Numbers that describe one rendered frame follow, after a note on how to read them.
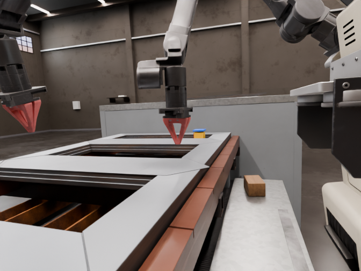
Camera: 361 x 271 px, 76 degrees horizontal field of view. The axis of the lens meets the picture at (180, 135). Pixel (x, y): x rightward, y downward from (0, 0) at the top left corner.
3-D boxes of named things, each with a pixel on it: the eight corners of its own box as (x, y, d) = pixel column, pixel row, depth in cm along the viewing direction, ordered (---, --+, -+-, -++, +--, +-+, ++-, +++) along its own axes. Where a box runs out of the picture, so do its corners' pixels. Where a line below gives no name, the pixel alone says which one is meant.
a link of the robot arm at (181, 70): (186, 61, 58) (185, 65, 64) (158, 62, 58) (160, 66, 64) (187, 89, 59) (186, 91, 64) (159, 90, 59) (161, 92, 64)
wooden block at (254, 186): (265, 196, 82) (265, 183, 82) (248, 197, 83) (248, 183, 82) (259, 186, 92) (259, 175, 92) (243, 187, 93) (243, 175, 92)
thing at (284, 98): (99, 111, 165) (99, 105, 164) (139, 108, 221) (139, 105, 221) (302, 101, 125) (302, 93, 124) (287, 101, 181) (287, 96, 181)
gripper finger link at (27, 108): (12, 135, 54) (-3, 95, 51) (37, 125, 61) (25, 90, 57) (34, 136, 52) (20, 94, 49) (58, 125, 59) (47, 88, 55)
